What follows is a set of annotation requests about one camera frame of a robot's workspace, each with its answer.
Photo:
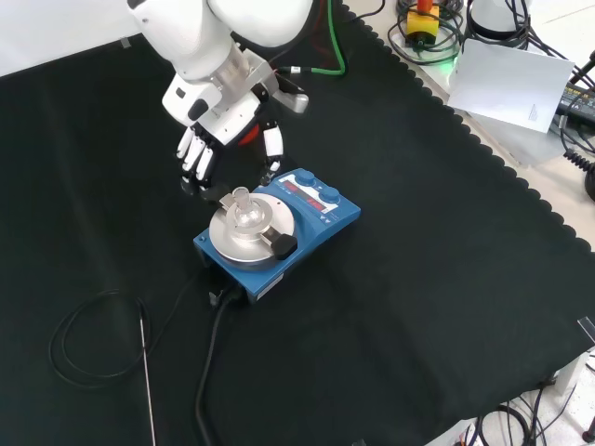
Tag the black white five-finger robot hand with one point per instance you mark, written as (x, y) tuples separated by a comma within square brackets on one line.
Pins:
[(228, 118)]

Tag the heater with blue base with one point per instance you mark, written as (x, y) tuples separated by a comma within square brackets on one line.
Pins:
[(307, 218)]

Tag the red ribbed plastic cup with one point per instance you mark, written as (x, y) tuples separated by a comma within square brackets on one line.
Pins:
[(251, 135)]

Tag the clear round-bottom glass flask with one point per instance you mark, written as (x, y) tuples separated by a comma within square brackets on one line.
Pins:
[(244, 216)]

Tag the grey tape piece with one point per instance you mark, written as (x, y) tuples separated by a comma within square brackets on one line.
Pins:
[(125, 43)]

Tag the yellow stop button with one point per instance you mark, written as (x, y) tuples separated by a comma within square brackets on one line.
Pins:
[(423, 25)]

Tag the black bench cloth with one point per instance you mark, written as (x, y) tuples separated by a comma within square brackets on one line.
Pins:
[(418, 279)]

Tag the white paper sheet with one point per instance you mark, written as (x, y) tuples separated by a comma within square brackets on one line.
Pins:
[(506, 83)]

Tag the pale grey board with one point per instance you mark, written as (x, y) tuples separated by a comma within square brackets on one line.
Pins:
[(525, 144)]

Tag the black power adapter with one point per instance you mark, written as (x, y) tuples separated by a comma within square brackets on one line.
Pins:
[(578, 100)]

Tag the clear tape strip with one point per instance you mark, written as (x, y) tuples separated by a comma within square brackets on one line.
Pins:
[(586, 327)]

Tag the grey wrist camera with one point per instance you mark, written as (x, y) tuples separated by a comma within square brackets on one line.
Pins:
[(295, 101)]

